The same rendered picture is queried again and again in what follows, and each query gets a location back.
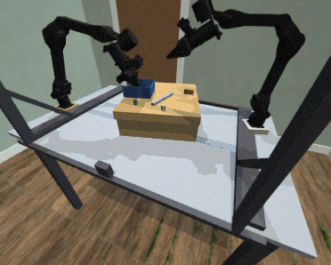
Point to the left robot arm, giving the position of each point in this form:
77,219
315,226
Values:
55,38

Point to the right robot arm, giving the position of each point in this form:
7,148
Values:
289,45

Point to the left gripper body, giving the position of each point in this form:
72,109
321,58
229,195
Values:
120,62

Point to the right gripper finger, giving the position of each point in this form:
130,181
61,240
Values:
176,52

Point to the light grey long flat bar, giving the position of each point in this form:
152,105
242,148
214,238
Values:
155,102

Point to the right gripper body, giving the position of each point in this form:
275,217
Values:
195,39

